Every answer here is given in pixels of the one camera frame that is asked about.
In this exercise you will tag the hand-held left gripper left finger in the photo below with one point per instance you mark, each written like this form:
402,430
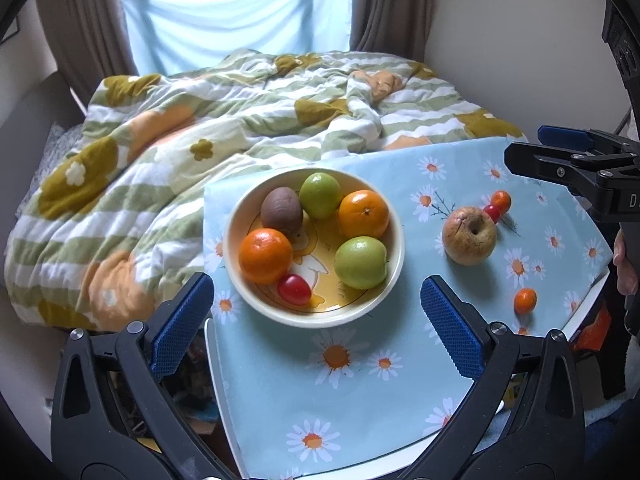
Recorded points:
182,327

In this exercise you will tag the orange object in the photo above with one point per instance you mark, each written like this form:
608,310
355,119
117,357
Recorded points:
595,327

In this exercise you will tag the grey curtain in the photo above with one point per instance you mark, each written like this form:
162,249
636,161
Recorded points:
390,10
85,25

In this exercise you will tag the person's right hand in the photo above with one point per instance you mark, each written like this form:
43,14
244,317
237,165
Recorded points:
627,265

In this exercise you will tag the round white table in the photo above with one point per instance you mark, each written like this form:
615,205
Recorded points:
220,385

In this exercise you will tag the grey patterned pillow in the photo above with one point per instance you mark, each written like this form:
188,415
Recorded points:
55,150

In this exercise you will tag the brown kiwi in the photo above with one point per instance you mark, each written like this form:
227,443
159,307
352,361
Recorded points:
282,212

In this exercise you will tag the green apple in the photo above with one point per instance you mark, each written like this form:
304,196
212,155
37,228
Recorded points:
320,195
361,262

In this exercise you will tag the cream bowl with duck print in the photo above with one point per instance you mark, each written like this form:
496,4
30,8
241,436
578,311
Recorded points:
350,305

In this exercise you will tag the grey bed headboard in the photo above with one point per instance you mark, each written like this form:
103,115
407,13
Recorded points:
30,110

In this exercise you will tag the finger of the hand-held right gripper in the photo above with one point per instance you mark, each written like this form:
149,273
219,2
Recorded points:
560,135
550,160

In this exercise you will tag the red cherry tomato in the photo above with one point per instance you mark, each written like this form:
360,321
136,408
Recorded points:
294,289
492,212

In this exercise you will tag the wrinkled brown apple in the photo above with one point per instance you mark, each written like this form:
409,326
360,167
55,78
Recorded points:
469,235

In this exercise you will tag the light blue window cloth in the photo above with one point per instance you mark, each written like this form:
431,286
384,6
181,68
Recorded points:
235,20

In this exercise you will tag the framed wall picture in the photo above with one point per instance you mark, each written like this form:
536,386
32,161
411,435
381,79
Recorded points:
9,30

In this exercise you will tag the large orange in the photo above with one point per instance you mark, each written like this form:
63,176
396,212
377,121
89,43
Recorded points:
364,214
265,255

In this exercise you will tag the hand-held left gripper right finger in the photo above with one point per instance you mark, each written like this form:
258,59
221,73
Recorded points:
452,330

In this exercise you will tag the small orange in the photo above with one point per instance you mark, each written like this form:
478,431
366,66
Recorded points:
525,301
501,201

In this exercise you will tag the green striped floral blanket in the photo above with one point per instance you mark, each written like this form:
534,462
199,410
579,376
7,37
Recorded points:
150,160

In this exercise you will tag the blue daisy print tablecloth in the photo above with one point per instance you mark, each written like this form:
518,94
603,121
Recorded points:
360,400

